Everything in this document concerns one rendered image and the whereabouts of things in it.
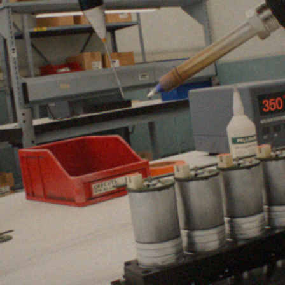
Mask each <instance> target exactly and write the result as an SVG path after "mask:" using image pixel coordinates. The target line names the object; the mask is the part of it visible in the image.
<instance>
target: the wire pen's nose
mask: <svg viewBox="0 0 285 285"><path fill-rule="evenodd" d="M82 13H83V14H84V17H85V18H86V19H87V20H88V22H89V23H90V25H91V26H92V27H93V29H94V31H95V32H96V33H97V34H98V37H100V38H101V39H102V38H105V37H106V19H105V3H104V4H103V5H101V6H99V7H96V8H94V9H92V10H86V11H82Z"/></svg>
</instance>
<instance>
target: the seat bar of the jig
mask: <svg viewBox="0 0 285 285"><path fill-rule="evenodd" d="M227 242H228V243H227V244H228V245H227V247H226V248H224V249H222V250H220V251H216V252H213V253H206V254H187V253H184V261H182V262H181V263H178V264H177V265H171V266H168V267H162V268H143V267H138V260H137V259H134V260H129V261H126V262H124V265H125V266H124V268H123V269H124V272H125V280H126V284H127V285H177V284H179V283H182V282H185V281H189V280H191V279H196V278H199V277H202V276H204V275H207V274H210V273H213V272H216V271H218V270H221V269H224V268H227V267H230V266H232V265H235V264H238V263H241V262H243V261H246V260H250V259H252V258H255V257H258V256H261V255H263V254H266V253H269V252H271V251H275V250H277V249H280V248H282V247H285V227H282V228H267V231H266V234H265V235H264V236H261V237H258V238H255V239H249V240H245V241H233V240H227Z"/></svg>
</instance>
